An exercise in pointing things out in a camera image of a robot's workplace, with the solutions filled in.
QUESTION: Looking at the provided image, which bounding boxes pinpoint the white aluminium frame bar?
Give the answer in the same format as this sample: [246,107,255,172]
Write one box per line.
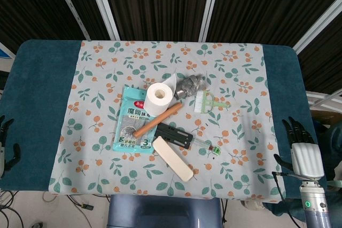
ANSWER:
[85,0,120,41]
[199,0,223,43]
[49,0,92,41]
[292,0,342,54]

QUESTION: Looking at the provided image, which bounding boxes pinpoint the teal fabric table cover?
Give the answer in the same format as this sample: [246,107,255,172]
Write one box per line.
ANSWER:
[0,39,327,200]

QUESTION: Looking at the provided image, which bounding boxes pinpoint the wooden rolling pin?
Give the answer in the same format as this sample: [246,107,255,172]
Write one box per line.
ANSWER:
[133,101,183,138]

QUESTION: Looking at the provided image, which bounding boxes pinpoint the grey tape-wrapped bundle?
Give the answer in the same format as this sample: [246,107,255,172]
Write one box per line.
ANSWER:
[174,72,209,100]

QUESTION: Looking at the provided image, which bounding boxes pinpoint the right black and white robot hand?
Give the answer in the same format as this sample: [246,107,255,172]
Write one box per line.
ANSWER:
[274,116,325,181]

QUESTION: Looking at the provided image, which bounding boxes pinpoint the black cable on right hand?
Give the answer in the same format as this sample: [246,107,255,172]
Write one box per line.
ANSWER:
[271,170,304,202]

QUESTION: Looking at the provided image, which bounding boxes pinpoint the green brush with white bristles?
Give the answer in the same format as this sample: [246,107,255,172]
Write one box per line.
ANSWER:
[192,90,231,113]

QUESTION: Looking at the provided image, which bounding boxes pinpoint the white toilet paper roll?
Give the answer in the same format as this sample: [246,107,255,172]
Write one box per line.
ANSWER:
[143,73,177,118]

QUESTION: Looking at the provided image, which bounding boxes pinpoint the floral print tablecloth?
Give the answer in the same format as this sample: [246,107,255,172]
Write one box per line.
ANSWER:
[49,40,286,202]

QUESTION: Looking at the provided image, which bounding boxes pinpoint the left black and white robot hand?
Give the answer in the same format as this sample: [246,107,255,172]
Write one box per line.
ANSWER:
[0,115,21,179]

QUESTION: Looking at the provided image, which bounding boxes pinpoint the chopsticks in clear green wrapper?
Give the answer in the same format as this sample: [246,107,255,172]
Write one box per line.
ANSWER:
[191,137,222,157]

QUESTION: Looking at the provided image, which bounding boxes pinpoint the cream oblong cutlery case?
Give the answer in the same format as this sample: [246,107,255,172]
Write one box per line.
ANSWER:
[152,136,193,183]

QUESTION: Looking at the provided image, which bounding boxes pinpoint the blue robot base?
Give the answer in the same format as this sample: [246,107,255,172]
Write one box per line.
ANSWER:
[106,194,224,228]

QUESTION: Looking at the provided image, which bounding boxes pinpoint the teal scouring cloth package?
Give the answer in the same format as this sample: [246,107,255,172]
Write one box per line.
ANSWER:
[112,85,159,155]

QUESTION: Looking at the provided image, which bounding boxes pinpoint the loose cables on floor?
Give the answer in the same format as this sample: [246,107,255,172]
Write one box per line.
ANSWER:
[0,190,110,228]

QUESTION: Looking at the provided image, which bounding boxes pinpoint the black slotted metal plate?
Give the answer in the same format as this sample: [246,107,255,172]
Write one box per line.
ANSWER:
[154,122,193,149]

